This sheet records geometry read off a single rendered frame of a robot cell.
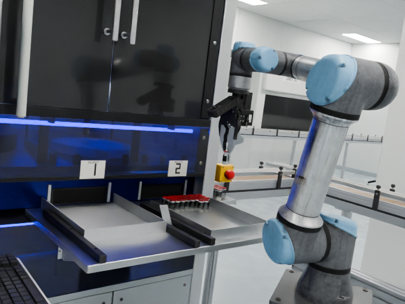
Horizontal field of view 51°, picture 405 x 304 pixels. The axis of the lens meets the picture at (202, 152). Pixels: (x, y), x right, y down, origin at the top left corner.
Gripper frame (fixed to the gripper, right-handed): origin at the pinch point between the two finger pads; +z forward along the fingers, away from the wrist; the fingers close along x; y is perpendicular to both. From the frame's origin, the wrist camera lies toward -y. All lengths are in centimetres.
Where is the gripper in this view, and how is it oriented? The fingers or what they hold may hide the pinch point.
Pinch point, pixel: (225, 148)
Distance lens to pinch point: 143.0
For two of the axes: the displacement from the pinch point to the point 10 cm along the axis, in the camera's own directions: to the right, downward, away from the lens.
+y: 7.7, 0.2, 6.3
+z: -1.3, 9.8, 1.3
